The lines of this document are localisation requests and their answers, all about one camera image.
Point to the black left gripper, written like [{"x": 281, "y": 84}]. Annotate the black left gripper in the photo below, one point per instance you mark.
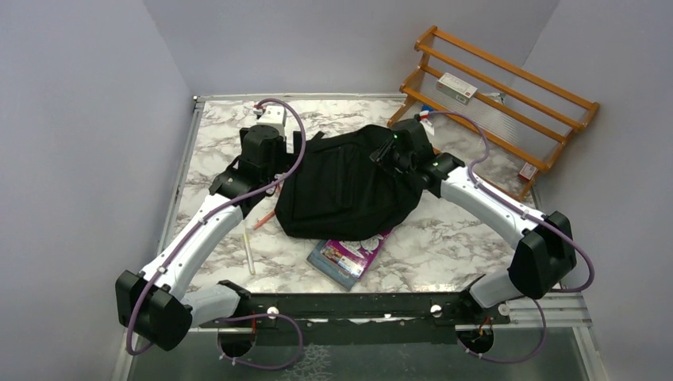
[{"x": 289, "y": 159}]

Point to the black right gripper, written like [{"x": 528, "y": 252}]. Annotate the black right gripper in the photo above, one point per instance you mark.
[{"x": 381, "y": 155}]

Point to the black student bag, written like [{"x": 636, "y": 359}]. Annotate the black student bag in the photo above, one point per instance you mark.
[{"x": 339, "y": 193}]

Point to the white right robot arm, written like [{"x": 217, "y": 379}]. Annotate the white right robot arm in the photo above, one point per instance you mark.
[{"x": 543, "y": 253}]

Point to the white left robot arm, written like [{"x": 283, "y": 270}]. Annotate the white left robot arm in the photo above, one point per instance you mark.
[{"x": 154, "y": 303}]

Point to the salmon pink pencil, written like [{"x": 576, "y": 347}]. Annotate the salmon pink pencil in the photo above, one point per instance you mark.
[{"x": 261, "y": 222}]

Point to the pale yellow pencil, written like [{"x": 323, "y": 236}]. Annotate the pale yellow pencil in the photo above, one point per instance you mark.
[{"x": 249, "y": 256}]

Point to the orange wooden shelf rack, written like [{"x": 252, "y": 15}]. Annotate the orange wooden shelf rack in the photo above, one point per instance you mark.
[{"x": 525, "y": 118}]

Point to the dark blue book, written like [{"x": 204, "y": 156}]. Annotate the dark blue book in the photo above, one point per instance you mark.
[{"x": 331, "y": 271}]

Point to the small red white box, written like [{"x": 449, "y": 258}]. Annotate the small red white box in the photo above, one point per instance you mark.
[{"x": 528, "y": 171}]

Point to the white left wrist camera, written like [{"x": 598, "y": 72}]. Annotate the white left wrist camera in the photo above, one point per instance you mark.
[{"x": 273, "y": 115}]

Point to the black metal base rail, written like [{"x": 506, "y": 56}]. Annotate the black metal base rail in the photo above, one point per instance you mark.
[{"x": 351, "y": 318}]

